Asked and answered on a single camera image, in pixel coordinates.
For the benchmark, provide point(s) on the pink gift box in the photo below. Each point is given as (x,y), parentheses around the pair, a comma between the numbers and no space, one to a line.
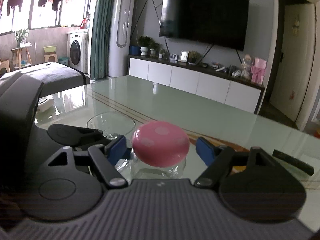
(258,71)

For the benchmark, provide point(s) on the doll figure on cabinet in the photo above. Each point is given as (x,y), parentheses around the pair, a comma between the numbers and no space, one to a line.
(246,67)

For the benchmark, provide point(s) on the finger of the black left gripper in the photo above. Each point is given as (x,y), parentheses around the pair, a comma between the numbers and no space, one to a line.
(76,136)

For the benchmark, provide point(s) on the potted plant white pot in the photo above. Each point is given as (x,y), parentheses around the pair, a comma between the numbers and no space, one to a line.
(144,43)

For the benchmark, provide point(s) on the black wall television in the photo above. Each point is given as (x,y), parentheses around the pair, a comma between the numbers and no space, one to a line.
(217,22)

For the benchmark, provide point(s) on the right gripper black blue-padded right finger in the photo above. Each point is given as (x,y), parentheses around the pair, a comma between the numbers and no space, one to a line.
(252,185)

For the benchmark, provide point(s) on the white tower air conditioner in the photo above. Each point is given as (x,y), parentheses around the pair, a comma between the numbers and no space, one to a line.
(120,32)

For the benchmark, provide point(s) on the wooden stool with plant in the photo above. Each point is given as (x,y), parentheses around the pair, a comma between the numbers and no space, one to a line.
(20,54)

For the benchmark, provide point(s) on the green curtain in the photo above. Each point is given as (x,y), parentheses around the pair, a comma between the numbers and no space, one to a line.
(101,38)

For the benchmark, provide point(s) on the small green plant dark pot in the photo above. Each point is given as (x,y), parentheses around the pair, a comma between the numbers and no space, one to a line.
(193,57)

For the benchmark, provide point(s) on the clear glass cup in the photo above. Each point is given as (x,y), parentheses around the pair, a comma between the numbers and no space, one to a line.
(112,124)

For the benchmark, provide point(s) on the blue pot on cabinet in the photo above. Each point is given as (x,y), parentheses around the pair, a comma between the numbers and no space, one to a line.
(134,50)

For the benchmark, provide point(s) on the black stick on table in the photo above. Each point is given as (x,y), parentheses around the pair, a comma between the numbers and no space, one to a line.
(306,168)

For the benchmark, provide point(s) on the pink polka-dot jar lid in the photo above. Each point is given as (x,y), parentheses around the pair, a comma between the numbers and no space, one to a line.
(160,144)

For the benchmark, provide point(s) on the white tv cabinet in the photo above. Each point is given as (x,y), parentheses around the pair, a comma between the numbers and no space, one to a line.
(200,81)

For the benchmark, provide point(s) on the white washing machine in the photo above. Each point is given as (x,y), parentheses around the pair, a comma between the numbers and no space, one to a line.
(77,50)

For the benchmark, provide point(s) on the clear glass jar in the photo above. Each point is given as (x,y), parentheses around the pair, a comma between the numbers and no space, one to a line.
(141,170)

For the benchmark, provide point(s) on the white photo frame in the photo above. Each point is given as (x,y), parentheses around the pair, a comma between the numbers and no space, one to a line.
(184,56)

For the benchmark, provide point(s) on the green basin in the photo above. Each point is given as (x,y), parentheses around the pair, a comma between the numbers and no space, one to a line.
(50,49)

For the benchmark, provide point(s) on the white door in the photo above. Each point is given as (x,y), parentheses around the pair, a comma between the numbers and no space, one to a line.
(296,59)

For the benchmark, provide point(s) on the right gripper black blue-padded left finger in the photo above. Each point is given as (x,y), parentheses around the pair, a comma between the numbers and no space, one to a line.
(71,183)

